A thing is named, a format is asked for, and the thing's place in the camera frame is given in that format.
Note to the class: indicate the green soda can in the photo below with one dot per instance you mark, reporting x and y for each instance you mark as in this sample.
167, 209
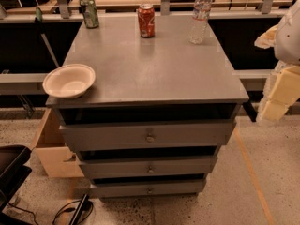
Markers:
89, 12

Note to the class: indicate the white paper bowl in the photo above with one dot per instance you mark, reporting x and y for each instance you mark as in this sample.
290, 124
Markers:
69, 81

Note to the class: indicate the clear plastic water bottle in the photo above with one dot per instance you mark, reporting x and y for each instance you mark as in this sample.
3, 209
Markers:
200, 17

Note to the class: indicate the grey drawer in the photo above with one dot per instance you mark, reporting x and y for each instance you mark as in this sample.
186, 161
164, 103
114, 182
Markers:
141, 167
148, 189
101, 137

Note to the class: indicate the bottom grey drawer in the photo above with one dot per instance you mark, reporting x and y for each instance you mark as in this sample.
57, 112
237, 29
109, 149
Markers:
148, 189

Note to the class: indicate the light wooden box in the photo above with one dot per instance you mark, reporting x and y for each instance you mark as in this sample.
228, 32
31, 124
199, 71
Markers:
56, 158

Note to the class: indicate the red coke can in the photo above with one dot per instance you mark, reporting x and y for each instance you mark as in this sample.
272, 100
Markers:
146, 18

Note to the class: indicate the grey drawer cabinet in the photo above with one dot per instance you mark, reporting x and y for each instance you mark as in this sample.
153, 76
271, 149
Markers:
160, 80

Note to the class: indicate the black bin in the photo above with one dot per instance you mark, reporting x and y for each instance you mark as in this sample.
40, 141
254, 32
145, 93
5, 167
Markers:
13, 172

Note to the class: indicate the middle grey drawer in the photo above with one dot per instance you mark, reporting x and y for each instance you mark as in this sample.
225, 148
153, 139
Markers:
141, 167

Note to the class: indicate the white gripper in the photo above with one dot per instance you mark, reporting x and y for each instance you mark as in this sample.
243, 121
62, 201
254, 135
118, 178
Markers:
289, 37

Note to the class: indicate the top grey drawer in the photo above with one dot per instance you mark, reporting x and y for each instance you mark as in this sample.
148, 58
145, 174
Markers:
101, 137

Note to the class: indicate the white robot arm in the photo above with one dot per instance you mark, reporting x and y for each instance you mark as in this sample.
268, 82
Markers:
292, 17

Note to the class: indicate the black flat floor device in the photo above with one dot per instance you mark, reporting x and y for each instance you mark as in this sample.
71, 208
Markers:
83, 206

